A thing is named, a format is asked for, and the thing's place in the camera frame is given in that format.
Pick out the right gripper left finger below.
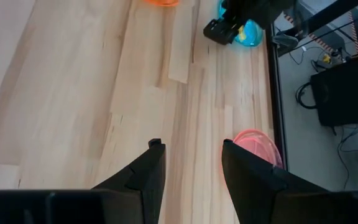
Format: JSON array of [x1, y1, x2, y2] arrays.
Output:
[[91, 138, 167, 224]]

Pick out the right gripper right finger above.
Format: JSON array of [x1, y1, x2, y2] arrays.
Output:
[[221, 139, 328, 224]]

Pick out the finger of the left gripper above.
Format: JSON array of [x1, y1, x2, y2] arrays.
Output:
[[203, 17, 244, 45]]

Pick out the blue plastic bowl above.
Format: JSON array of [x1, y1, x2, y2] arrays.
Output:
[[218, 0, 264, 47]]

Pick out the translucent pink plastic plate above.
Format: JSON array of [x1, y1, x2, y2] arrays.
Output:
[[233, 129, 284, 169]]

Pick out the black stand base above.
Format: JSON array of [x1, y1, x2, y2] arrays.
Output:
[[272, 30, 310, 57]]

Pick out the black floor case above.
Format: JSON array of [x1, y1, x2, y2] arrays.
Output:
[[310, 49, 358, 128]]

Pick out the black table frame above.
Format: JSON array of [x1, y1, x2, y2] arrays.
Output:
[[265, 24, 288, 170]]

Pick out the black coiled cable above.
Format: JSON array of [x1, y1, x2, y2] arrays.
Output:
[[295, 81, 318, 110]]

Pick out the thin black floor cables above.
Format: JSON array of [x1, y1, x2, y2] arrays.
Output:
[[336, 124, 358, 190]]

